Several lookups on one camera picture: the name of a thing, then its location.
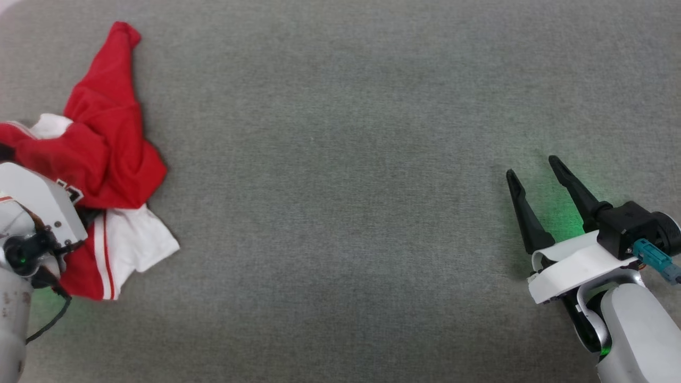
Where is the teal right camera cable connector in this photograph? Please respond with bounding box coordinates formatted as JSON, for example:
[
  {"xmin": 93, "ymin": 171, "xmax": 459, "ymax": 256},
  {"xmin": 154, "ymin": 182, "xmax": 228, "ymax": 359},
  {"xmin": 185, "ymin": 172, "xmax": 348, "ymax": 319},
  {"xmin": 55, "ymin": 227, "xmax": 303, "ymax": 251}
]
[{"xmin": 632, "ymin": 238, "xmax": 681, "ymax": 286}]

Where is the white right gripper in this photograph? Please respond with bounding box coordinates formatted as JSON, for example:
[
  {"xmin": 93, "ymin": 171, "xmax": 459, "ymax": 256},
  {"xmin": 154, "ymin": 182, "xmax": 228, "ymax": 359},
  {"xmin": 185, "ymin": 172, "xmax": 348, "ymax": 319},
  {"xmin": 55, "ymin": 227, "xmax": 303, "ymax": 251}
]
[{"xmin": 505, "ymin": 155, "xmax": 647, "ymax": 305}]

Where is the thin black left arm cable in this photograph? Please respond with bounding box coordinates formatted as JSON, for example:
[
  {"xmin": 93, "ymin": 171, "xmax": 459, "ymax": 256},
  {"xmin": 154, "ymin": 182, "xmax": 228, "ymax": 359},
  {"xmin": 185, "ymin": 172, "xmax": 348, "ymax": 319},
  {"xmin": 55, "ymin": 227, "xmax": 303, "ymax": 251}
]
[{"xmin": 26, "ymin": 287, "xmax": 73, "ymax": 344}]

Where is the grey fabric sofa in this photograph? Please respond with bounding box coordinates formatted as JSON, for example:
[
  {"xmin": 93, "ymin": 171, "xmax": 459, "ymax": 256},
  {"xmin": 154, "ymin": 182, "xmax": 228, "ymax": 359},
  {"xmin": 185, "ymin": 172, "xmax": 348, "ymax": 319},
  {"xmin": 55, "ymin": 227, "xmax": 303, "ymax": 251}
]
[{"xmin": 0, "ymin": 0, "xmax": 681, "ymax": 383}]

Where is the red and white basketball jersey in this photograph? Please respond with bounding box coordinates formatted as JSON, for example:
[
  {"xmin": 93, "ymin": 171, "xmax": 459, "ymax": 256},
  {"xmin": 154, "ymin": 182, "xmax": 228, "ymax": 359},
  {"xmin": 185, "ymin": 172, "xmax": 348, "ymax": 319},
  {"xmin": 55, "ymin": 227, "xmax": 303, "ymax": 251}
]
[{"xmin": 0, "ymin": 21, "xmax": 180, "ymax": 302}]

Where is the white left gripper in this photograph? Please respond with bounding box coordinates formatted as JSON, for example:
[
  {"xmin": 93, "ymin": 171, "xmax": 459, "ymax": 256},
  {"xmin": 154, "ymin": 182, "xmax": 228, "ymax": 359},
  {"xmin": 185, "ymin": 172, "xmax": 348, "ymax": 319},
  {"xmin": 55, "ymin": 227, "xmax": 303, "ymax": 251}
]
[{"xmin": 0, "ymin": 143, "xmax": 104, "ymax": 248}]

